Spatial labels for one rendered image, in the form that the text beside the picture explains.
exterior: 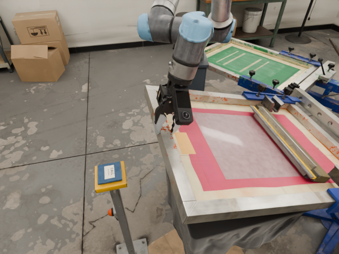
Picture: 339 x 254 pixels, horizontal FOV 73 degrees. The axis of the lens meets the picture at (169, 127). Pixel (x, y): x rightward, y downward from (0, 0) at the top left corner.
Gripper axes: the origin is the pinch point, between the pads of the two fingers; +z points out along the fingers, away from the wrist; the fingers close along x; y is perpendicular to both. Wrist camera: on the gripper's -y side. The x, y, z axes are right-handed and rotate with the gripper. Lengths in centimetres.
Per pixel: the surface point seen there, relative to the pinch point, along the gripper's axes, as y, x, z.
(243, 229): -22.7, -31.1, 24.7
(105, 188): 5.4, 15.5, 35.4
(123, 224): 10, 2, 74
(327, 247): -17, -136, 84
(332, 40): 119, -189, -20
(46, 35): 334, 85, 102
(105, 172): 12.1, 15.2, 33.3
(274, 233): -21, -55, 37
